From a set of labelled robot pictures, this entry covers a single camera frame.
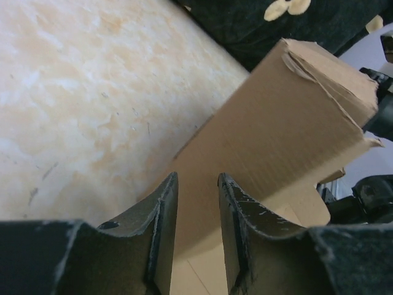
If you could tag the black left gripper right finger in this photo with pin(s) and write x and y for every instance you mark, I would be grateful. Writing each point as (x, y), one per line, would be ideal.
(267, 254)

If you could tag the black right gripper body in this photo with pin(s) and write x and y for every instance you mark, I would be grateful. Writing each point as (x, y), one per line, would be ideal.
(381, 123)

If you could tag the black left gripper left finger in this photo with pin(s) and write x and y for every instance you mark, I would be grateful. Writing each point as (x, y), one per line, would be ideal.
(129, 254)

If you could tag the brown cardboard box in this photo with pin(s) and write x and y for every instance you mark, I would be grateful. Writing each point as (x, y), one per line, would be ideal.
(296, 120)

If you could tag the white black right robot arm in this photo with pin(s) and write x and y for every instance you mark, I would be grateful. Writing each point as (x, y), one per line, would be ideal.
(371, 198)

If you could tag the black floral plush pillow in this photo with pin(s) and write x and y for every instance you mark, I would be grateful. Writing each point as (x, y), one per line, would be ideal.
(248, 30)

